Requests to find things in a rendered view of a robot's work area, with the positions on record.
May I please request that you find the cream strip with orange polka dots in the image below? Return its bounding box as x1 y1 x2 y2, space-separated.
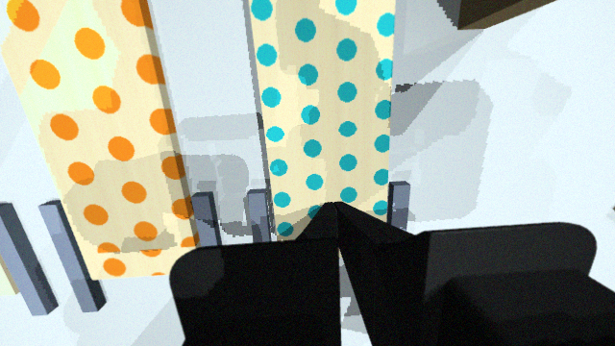
0 0 202 281

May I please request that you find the cream strip with teal dots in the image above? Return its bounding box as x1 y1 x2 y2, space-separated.
249 0 395 241

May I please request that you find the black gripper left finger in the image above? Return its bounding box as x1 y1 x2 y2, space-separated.
169 202 342 346

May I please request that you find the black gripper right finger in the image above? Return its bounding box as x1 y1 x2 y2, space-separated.
333 201 598 346

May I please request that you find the tan rectangular open box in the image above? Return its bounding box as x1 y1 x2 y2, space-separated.
457 0 557 30

